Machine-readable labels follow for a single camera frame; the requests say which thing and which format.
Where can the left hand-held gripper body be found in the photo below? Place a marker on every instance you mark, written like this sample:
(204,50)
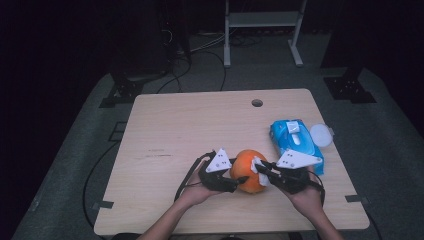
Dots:
(215,181)

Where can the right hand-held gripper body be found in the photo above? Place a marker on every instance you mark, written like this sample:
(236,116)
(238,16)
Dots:
(293,180)

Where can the white wet wipe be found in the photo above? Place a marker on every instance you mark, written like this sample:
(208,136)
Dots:
(256,165)
(296,138)

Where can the orange plush toy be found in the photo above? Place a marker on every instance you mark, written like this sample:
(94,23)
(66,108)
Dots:
(245,168)

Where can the blue wet wipes pack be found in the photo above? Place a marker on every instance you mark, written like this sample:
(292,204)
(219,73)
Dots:
(281,135)

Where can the person's left hand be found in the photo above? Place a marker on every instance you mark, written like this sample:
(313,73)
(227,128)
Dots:
(195,195)

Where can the person's right hand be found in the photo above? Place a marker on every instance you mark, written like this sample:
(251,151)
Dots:
(308,200)

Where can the white round pack lid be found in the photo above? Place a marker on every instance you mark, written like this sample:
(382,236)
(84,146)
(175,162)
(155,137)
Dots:
(321,134)

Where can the grey tape piece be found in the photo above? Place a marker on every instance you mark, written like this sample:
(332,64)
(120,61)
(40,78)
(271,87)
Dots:
(103,204)
(356,199)

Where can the black stand base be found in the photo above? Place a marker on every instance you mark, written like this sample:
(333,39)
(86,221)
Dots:
(348,88)
(125,90)

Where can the white metal stand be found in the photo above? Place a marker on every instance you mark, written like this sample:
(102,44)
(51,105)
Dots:
(263,19)

